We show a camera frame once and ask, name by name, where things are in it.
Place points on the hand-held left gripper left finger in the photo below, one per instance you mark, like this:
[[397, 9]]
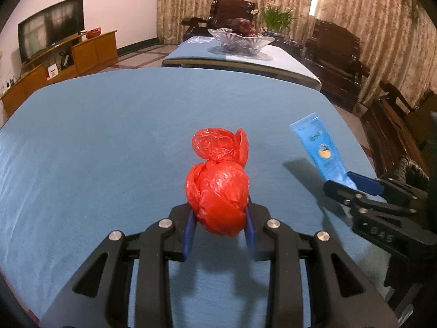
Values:
[[189, 235]]

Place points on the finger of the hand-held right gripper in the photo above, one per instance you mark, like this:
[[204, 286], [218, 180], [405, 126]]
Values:
[[367, 183], [341, 193]]

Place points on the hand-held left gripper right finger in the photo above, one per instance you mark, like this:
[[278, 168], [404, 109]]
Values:
[[251, 235]]

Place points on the black trash bin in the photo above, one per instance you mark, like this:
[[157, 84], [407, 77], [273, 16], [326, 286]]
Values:
[[409, 167]]

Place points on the blue cream tube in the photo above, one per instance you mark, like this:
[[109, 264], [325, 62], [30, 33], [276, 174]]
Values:
[[317, 143]]

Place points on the red plastic bag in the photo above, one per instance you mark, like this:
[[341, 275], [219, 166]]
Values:
[[218, 188]]

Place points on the dark wooden sofa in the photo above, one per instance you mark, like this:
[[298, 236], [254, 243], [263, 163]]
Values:
[[396, 126]]

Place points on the large blue tablecloth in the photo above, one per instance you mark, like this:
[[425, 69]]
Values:
[[102, 143]]

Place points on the dark wooden armchair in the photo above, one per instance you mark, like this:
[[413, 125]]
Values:
[[336, 54], [225, 13]]

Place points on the coffee table with blue cloth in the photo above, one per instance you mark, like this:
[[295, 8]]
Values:
[[283, 63]]

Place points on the dark wooden side table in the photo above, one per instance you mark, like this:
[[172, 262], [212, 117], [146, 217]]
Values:
[[290, 46]]

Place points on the beige patterned curtain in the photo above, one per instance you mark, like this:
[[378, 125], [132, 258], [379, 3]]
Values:
[[375, 6]]

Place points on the glass fruit bowl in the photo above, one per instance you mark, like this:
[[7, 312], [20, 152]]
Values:
[[239, 42]]

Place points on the green potted plant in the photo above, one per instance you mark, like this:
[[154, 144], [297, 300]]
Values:
[[276, 18]]

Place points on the red apples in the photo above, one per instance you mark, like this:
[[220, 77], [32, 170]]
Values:
[[242, 26]]

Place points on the wooden television cabinet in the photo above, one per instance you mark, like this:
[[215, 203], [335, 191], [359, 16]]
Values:
[[95, 53]]

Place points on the small white box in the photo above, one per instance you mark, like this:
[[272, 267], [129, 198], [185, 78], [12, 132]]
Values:
[[52, 71]]

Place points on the black router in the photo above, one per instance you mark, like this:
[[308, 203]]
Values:
[[65, 59]]

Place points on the red ornament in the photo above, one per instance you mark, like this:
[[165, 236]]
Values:
[[94, 33]]

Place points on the flat screen television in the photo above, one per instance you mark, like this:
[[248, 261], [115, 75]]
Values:
[[51, 27]]

